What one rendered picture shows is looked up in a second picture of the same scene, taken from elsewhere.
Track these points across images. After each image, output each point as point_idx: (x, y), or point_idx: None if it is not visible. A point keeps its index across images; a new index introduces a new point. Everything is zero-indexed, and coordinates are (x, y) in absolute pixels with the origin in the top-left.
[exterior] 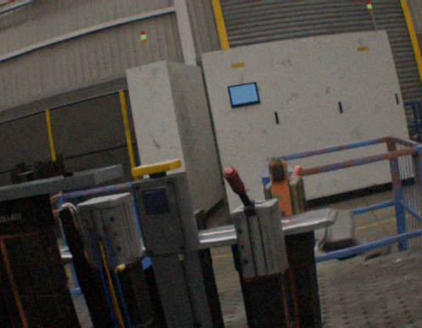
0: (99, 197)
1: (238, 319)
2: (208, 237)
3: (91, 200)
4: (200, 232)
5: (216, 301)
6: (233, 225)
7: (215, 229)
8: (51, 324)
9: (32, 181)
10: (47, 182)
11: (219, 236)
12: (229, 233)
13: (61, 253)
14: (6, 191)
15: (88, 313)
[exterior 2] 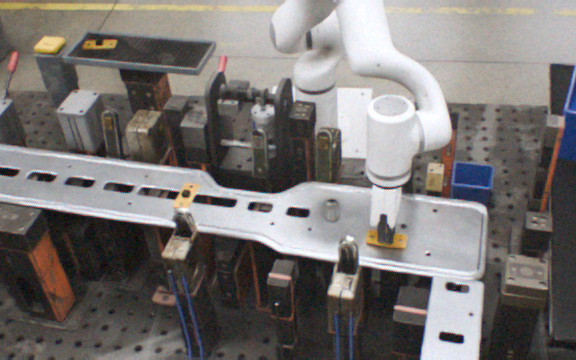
0: (80, 106)
1: None
2: (14, 163)
3: (87, 101)
4: (10, 184)
5: None
6: None
7: None
8: None
9: (126, 62)
10: (114, 32)
11: (8, 158)
12: (0, 161)
13: (131, 179)
14: (145, 36)
15: None
